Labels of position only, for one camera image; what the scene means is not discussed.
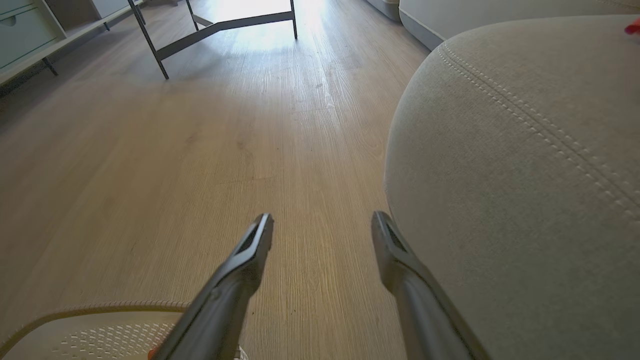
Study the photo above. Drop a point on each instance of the light grey sofa section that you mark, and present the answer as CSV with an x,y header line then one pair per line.
x,y
475,15

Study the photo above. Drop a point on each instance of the black metal frame table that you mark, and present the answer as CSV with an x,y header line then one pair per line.
x,y
220,25

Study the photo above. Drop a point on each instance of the red garment with white trim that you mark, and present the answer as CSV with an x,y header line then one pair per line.
x,y
634,27

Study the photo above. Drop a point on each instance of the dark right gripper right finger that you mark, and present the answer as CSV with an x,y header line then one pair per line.
x,y
425,310

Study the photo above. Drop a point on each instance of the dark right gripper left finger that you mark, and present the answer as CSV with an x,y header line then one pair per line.
x,y
225,305

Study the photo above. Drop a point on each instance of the grey fabric seat cushion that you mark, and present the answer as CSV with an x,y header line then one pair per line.
x,y
500,200

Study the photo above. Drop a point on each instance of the beige plastic laundry basket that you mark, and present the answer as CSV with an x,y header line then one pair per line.
x,y
90,335

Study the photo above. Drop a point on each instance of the pale low cabinet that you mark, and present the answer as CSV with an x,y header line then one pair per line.
x,y
25,35

